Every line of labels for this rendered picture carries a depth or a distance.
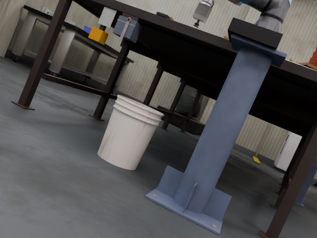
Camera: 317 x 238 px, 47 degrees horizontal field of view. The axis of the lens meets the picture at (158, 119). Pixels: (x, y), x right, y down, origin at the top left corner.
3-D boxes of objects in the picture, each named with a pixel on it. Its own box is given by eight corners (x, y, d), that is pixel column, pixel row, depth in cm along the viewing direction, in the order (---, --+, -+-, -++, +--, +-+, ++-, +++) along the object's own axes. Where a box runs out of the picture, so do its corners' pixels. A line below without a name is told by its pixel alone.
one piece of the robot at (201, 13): (216, 5, 246) (205, 28, 248) (204, 1, 249) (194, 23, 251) (213, 1, 237) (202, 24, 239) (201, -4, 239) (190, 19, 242)
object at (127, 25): (126, 44, 226) (137, 16, 224) (108, 37, 230) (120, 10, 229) (134, 48, 236) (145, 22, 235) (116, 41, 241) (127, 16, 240)
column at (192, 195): (219, 235, 162) (301, 55, 156) (144, 197, 170) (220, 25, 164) (223, 216, 199) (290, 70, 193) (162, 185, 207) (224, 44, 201)
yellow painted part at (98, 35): (98, 42, 234) (112, 8, 233) (87, 37, 237) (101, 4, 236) (104, 45, 242) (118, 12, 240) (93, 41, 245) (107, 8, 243)
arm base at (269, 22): (278, 37, 169) (287, 17, 168) (247, 27, 174) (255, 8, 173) (279, 46, 183) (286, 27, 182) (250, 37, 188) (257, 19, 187)
